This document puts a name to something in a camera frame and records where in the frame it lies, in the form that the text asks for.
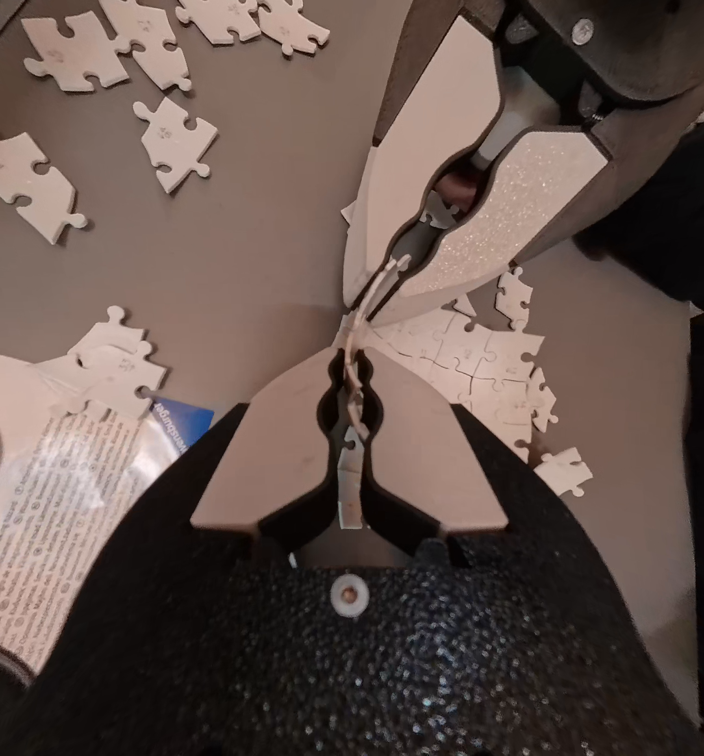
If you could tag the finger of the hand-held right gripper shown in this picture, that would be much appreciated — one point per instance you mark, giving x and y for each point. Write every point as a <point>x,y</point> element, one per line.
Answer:
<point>523,206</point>
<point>440,100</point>

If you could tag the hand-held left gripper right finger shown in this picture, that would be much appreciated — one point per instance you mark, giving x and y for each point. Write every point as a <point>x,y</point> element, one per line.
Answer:
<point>440,466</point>

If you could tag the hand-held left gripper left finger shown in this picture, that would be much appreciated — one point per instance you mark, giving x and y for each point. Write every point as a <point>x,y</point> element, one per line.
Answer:
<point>257,455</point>

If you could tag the large bowl-shaped puzzle section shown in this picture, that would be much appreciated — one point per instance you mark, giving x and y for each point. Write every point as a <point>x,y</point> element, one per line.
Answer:
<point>349,490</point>

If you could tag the person's right forearm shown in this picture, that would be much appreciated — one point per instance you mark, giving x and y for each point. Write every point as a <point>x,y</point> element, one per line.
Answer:
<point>671,236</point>

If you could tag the curved white puzzle section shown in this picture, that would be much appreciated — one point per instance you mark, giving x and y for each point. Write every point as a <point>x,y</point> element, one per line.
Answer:
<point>476,360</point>

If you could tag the loose white puzzle pieces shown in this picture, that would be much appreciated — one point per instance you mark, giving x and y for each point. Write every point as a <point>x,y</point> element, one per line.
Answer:
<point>169,142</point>

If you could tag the person's right hand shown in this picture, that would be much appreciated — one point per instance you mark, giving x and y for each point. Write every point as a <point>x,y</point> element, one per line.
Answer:
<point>458,189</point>

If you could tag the white instruction sheet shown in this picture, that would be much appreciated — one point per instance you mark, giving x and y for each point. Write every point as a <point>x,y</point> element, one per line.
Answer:
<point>62,502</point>

